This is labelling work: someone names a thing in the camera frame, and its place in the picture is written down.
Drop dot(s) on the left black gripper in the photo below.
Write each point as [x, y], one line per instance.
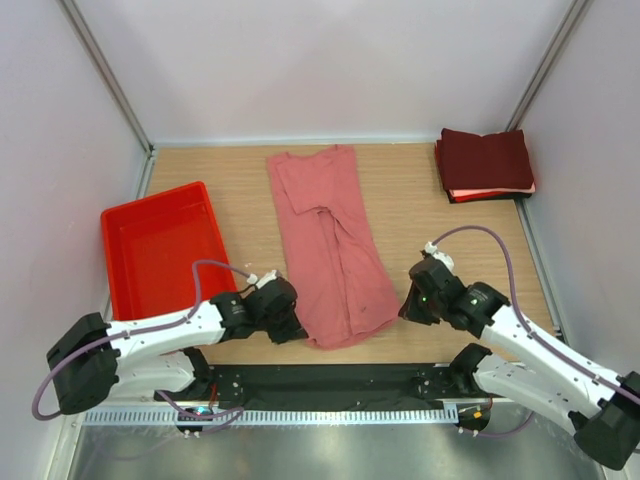
[291, 330]

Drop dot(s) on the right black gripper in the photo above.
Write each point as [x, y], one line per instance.
[410, 311]

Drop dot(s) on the pink t shirt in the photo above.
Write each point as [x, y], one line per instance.
[344, 292]

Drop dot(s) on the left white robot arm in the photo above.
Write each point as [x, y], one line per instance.
[96, 360]

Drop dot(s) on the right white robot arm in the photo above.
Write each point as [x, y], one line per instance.
[514, 358]

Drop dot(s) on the pink folded shirt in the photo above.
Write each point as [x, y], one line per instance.
[531, 189]

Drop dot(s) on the dark red folded shirt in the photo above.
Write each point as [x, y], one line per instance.
[473, 161]

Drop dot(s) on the red plastic tray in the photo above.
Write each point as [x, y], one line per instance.
[150, 245]

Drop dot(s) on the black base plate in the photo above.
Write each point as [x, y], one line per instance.
[329, 387]

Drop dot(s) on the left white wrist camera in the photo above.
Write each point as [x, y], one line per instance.
[260, 281]

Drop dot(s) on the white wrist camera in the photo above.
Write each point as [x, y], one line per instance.
[432, 250]
[260, 281]

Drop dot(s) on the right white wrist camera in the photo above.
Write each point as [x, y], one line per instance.
[432, 250]

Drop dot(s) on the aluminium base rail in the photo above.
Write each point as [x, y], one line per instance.
[578, 379]

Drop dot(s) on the slotted cable duct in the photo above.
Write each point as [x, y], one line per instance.
[167, 416]

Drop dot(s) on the right aluminium frame post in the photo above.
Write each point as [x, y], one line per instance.
[561, 38]

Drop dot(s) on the aluminium frame post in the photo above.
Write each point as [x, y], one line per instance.
[91, 46]
[561, 38]

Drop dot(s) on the left aluminium frame post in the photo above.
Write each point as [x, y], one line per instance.
[91, 46]

